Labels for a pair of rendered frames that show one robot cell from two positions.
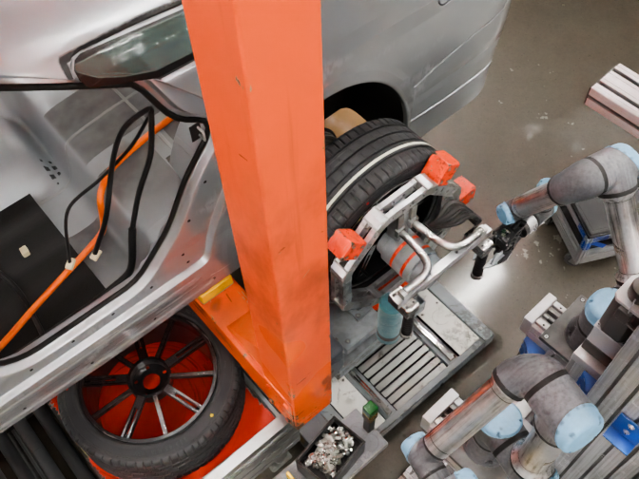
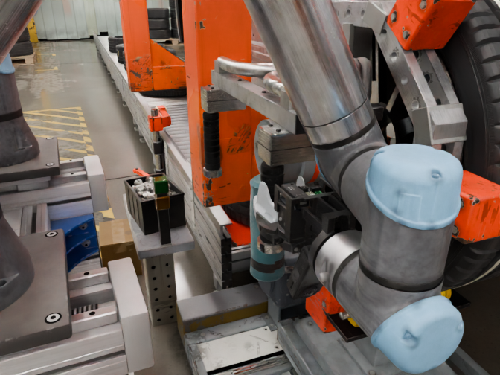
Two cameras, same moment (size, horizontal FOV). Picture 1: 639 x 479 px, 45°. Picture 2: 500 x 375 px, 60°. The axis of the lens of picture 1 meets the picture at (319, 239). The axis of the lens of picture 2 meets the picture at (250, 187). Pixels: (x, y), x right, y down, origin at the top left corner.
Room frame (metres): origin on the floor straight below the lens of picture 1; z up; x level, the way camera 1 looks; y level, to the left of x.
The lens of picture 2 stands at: (1.46, -1.14, 1.13)
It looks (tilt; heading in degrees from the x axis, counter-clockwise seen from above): 24 degrees down; 108
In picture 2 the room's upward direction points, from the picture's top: straight up
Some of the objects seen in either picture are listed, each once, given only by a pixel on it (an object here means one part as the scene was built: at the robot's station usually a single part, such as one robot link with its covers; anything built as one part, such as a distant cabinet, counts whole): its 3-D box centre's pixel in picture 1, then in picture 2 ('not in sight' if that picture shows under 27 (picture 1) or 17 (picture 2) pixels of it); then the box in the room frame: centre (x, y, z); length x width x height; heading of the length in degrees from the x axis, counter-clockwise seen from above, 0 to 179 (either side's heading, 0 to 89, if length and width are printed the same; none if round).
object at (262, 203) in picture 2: (494, 258); (264, 199); (1.30, -0.58, 0.85); 0.09 x 0.03 x 0.06; 138
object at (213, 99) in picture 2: (403, 302); (223, 97); (1.11, -0.26, 0.93); 0.09 x 0.05 x 0.05; 38
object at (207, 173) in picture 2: (407, 323); (211, 142); (1.09, -0.27, 0.83); 0.04 x 0.04 x 0.16
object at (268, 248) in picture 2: (479, 263); (271, 204); (1.30, -0.54, 0.83); 0.04 x 0.04 x 0.16
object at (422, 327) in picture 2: (540, 210); (394, 305); (1.49, -0.77, 0.85); 0.11 x 0.08 x 0.09; 128
